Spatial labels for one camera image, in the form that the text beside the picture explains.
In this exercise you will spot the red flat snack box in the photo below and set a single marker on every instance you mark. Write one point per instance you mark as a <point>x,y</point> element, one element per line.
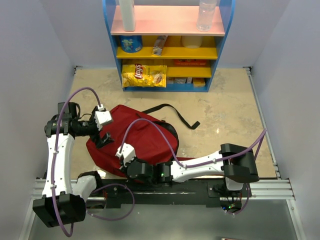
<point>190,62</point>

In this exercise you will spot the blue snack canister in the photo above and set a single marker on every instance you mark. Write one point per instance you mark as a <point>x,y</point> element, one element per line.
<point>131,43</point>

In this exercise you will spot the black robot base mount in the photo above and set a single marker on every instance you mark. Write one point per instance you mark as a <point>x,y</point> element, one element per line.
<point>209,192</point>

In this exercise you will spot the yellow small box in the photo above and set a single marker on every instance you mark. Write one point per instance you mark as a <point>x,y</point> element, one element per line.
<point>198,82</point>

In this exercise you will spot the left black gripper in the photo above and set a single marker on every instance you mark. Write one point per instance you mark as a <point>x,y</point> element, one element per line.
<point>106,138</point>

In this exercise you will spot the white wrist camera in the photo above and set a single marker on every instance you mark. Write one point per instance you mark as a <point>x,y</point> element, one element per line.
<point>126,153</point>
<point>102,117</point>

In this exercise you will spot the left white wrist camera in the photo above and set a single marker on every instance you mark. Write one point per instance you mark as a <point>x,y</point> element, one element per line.
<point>102,117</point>

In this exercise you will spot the brown wrapped snack bar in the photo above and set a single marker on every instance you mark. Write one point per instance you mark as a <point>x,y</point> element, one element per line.
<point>159,45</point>

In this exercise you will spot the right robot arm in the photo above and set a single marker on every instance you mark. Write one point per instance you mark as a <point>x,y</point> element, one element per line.
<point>236,163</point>

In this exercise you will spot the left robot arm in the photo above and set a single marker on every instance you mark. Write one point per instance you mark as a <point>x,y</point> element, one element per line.
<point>61,202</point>

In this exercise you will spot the yellow Lays chips bag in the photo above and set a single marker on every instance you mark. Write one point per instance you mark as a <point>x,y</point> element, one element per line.
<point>141,75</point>

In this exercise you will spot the blue shelf unit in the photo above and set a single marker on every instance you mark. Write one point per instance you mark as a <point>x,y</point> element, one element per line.
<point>173,21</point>

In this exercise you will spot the white small carton boxes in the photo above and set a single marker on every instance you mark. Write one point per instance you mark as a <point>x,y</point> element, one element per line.
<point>179,80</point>

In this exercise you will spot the red backpack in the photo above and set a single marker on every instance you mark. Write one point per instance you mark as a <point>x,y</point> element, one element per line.
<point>148,143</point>

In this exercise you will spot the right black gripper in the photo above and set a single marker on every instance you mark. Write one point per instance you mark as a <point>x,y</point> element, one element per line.
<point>125,169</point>

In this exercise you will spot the white tall bottle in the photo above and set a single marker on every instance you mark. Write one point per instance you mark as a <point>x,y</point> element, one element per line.
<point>127,9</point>

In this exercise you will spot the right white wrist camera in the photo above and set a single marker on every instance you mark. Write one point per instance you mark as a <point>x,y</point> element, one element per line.
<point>126,153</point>

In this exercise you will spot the cream white jar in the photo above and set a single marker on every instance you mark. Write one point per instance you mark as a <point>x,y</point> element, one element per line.
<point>191,41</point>

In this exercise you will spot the clear plastic water bottle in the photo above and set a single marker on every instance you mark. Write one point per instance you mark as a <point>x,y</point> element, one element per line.
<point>206,13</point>

